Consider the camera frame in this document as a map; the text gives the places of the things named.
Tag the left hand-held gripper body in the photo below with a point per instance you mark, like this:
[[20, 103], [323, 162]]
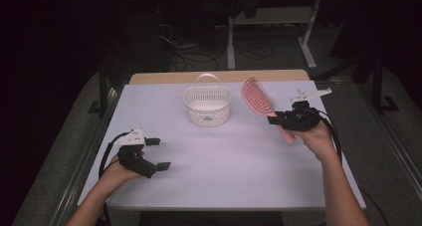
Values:
[[134, 159]]

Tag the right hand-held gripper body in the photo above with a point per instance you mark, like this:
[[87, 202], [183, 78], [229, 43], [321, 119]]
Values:
[[300, 118]]

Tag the pink hairbrush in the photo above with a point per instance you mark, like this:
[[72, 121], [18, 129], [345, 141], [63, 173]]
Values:
[[257, 96]]

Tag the person's left hand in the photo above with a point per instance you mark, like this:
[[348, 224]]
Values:
[[114, 178]]

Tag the person's right hand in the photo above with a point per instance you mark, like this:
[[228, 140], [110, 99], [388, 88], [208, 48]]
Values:
[[318, 141]]

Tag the white plastic basket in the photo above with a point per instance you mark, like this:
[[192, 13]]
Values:
[[207, 113]]

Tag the beige wooden table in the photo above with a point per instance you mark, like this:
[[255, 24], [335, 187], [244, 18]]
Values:
[[166, 78]]

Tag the black metal stand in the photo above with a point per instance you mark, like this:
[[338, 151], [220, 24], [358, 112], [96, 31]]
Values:
[[378, 83], [103, 86]]

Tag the dark hanging cloth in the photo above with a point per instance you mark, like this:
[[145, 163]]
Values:
[[232, 0]]

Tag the aluminium floor rail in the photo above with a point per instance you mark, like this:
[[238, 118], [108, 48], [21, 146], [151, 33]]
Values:
[[83, 159], [391, 143]]

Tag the white metal desk frame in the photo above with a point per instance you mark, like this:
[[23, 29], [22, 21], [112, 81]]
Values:
[[272, 15]]

